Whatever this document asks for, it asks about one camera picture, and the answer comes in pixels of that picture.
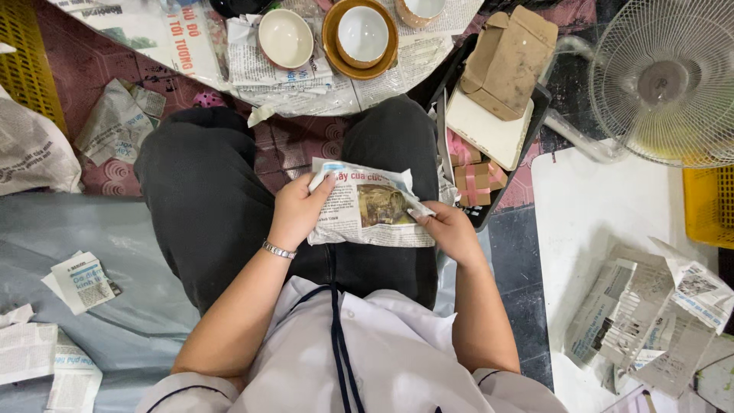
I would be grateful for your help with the cream ceramic bowl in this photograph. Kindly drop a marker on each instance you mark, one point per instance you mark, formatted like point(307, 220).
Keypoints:
point(285, 39)

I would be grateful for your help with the speckled ceramic bowl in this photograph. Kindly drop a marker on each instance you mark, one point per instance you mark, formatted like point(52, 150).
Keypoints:
point(421, 8)

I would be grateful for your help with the brown ceramic saucer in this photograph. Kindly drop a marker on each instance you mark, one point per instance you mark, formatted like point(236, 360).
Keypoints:
point(331, 40)

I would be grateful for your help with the brown cardboard box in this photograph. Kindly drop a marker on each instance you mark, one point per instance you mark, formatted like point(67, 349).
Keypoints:
point(507, 57)

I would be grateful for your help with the black tray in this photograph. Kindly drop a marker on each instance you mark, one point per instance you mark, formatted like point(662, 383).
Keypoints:
point(539, 114)

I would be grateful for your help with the small newspaper scrap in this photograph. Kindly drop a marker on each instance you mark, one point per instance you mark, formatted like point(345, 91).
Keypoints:
point(83, 282)

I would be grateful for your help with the white ceramic bowl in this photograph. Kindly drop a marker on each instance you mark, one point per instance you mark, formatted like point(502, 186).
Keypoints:
point(362, 33)

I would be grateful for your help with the white electric fan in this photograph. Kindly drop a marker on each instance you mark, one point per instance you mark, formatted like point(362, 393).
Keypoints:
point(665, 80)

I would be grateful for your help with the yellow plastic crate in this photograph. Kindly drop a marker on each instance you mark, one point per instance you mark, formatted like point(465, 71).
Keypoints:
point(708, 206)
point(26, 63)

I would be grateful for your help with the newspaper-wrapped bundle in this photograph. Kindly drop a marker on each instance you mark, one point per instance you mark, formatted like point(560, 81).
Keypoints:
point(367, 212)

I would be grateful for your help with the pink dotted object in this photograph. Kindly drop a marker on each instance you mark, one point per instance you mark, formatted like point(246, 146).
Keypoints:
point(208, 100)

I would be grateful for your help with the person's right hand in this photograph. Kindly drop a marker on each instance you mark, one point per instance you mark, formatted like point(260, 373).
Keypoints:
point(453, 229)

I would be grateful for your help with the white board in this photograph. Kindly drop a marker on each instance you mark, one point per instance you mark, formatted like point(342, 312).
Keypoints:
point(596, 218)

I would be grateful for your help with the white tray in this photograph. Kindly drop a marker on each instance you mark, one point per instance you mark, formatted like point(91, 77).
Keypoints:
point(487, 135)

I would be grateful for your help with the pile of newspaper sheets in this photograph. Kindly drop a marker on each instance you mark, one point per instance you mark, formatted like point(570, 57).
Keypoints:
point(631, 315)

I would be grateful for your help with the grey plastic sheet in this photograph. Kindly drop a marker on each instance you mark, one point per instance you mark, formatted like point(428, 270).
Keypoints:
point(132, 275)

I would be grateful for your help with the person's black trousers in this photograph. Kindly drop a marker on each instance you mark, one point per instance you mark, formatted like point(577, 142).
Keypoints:
point(206, 201)

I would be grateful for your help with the spread newspaper sheets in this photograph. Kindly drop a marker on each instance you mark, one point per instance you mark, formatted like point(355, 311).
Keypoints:
point(172, 28)

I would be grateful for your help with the black round object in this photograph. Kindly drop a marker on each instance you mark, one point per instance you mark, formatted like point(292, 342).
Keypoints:
point(235, 6)

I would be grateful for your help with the crumpled newspaper sheet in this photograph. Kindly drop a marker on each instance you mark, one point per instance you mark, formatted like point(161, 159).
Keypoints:
point(114, 123)

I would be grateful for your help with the person's white shirt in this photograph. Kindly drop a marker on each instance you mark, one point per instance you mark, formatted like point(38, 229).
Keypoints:
point(395, 355)

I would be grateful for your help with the small box with pink ribbon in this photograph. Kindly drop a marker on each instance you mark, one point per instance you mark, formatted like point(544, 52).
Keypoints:
point(461, 150)
point(473, 182)

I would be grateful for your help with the person's left hand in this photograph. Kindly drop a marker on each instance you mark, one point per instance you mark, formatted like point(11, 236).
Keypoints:
point(292, 212)

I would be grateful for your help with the silver wristwatch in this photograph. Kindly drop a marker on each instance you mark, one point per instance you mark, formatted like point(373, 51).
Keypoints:
point(278, 250)

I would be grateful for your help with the large newspaper-wrapped package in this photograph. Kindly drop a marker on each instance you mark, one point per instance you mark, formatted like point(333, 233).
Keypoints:
point(31, 149)

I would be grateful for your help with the torn newspaper pieces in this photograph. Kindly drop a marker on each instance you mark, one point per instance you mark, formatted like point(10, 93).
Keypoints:
point(34, 355)

